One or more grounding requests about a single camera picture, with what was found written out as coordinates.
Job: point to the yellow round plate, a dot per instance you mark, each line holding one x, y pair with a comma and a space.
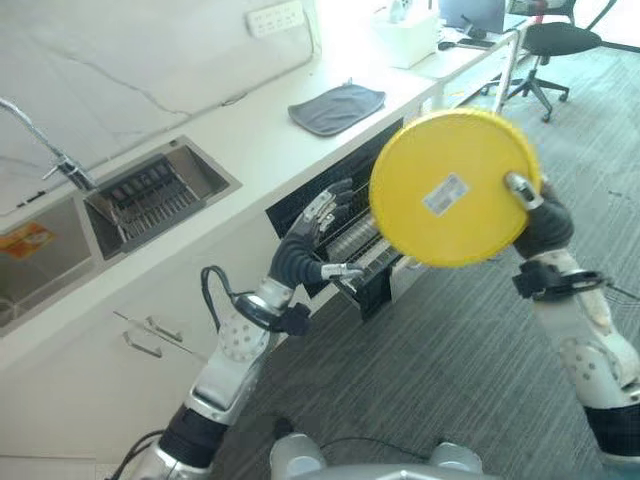
450, 187

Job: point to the orange sponge packet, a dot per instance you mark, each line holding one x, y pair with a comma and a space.
22, 239

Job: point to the white power strip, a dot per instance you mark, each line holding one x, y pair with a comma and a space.
276, 18

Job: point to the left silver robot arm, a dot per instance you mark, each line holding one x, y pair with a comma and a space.
225, 365

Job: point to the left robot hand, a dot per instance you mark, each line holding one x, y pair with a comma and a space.
295, 252

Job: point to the black computer mouse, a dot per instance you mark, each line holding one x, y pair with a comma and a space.
446, 45

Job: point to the black sink drain rack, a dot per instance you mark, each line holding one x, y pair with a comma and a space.
152, 200

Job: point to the white plastic box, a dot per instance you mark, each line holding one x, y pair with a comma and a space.
406, 36

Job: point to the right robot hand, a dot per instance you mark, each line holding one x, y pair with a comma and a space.
542, 220

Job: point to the silver robot torso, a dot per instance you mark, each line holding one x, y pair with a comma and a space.
370, 457

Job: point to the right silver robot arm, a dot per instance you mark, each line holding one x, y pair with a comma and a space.
590, 330

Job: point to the black office chair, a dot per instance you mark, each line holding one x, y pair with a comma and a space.
547, 55

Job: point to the stainless steel sink basin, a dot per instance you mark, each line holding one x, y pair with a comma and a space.
60, 230

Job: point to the grey folded cloth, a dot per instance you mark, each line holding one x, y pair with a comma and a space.
336, 107

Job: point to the chrome sink faucet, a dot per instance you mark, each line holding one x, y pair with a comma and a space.
47, 145

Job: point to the white desk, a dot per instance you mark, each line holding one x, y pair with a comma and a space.
480, 47

